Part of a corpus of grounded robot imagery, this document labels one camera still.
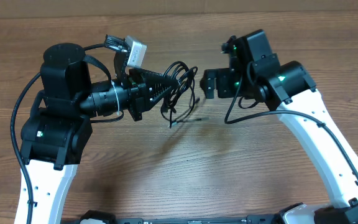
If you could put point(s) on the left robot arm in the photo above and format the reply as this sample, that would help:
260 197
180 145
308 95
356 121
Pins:
50 145

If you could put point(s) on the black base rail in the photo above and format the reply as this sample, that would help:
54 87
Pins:
194 220

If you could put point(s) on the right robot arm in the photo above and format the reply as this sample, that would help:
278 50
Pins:
290 93

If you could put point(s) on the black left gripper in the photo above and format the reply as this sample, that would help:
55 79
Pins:
137 86

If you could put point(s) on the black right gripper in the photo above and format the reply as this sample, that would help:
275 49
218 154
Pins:
222 79

